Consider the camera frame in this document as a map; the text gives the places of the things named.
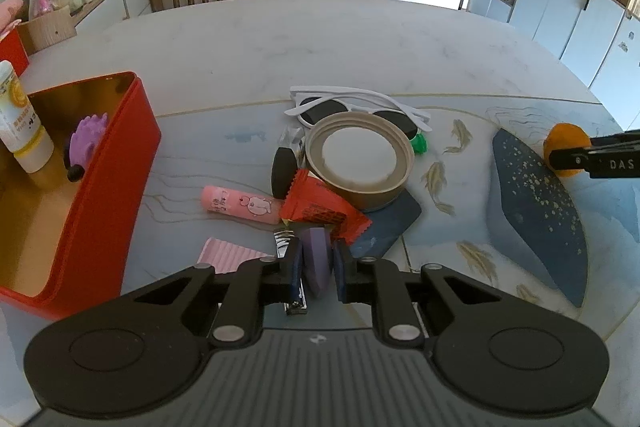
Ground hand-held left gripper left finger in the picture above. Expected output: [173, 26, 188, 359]
[120, 239, 306, 351]

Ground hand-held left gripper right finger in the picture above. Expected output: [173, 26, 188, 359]
[332, 241, 506, 353]

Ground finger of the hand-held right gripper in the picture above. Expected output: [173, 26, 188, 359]
[590, 132, 640, 148]
[550, 147, 593, 171]

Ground orange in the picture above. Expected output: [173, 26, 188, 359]
[544, 122, 592, 178]

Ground purple oval block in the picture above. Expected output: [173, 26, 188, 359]
[300, 227, 334, 299]

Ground pink tube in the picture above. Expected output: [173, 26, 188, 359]
[201, 185, 283, 225]

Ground white sunglasses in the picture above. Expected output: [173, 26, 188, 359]
[284, 85, 432, 135]

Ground red tin box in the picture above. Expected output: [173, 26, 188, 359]
[0, 71, 162, 322]

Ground silver nail clipper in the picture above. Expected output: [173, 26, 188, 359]
[274, 231, 310, 317]

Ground dark blue card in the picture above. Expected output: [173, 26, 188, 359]
[345, 189, 422, 260]

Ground red snack packet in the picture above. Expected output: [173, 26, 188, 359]
[279, 168, 373, 240]

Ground pink ribbed pad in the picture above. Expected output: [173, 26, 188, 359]
[199, 237, 271, 275]

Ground black oval object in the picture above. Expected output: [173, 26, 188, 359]
[271, 147, 299, 200]

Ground purple spiky toy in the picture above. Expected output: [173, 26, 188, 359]
[64, 113, 110, 182]

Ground white and yellow bottle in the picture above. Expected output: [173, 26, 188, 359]
[0, 59, 55, 174]

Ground white sideboard with wooden top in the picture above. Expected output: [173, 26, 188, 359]
[17, 0, 153, 55]

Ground red cardboard box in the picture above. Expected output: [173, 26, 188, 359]
[0, 27, 31, 78]

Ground pink cloth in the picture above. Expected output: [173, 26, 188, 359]
[0, 0, 25, 32]

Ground white wall cabinet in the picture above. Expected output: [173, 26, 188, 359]
[460, 0, 640, 132]

